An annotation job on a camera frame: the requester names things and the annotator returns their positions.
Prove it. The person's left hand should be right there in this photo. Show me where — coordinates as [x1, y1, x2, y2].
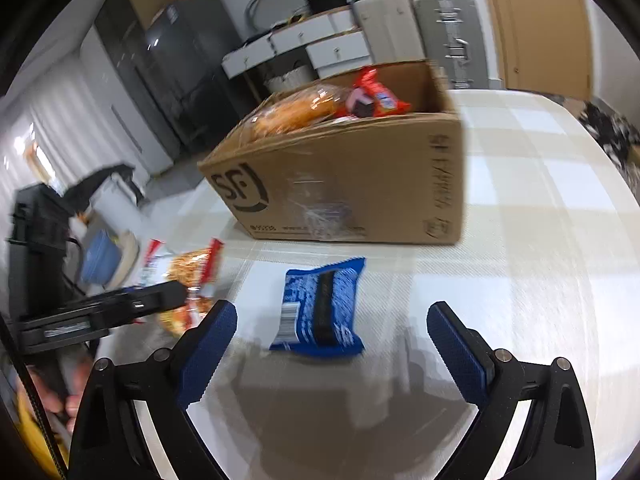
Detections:
[28, 353, 93, 434]

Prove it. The blue bowl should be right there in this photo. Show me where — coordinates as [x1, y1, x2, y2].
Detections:
[80, 230, 122, 285]

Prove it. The white red noodle snack bag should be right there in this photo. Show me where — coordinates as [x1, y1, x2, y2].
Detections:
[137, 238, 224, 337]

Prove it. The white bucket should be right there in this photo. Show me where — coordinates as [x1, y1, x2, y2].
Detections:
[91, 176, 144, 234]

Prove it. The black cloth on bucket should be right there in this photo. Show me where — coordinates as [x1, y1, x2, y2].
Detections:
[63, 164, 144, 212]

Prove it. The white curtain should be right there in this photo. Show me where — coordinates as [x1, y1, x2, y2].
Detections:
[1, 55, 138, 206]

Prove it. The blue Oreo packet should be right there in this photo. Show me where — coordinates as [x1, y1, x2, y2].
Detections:
[269, 258, 366, 360]

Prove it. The black refrigerator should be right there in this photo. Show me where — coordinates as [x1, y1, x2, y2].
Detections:
[146, 0, 257, 152]

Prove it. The clear orange cracker pack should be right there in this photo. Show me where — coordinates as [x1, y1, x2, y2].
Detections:
[245, 84, 350, 142]

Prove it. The black tall cabinet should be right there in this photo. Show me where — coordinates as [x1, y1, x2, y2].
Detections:
[94, 0, 195, 160]

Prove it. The grey white laundry basket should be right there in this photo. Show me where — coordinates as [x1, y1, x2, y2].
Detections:
[265, 65, 316, 93]

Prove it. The brown cardboard SF box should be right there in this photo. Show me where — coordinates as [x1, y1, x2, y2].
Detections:
[198, 60, 464, 245]

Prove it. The red Oreo packet with pink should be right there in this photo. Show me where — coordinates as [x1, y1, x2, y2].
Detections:
[345, 67, 411, 118]

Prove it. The white drawer desk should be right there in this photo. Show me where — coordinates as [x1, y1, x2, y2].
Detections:
[222, 6, 373, 84]

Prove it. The oval mirror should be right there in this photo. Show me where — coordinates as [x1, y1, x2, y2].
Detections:
[244, 0, 308, 36]

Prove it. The beige hard suitcase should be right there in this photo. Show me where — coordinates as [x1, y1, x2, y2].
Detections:
[352, 0, 426, 64]

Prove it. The brown wooden door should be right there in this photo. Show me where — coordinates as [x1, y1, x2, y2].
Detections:
[487, 0, 592, 101]

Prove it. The silver hard suitcase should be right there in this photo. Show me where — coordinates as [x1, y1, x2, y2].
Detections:
[413, 0, 489, 89]

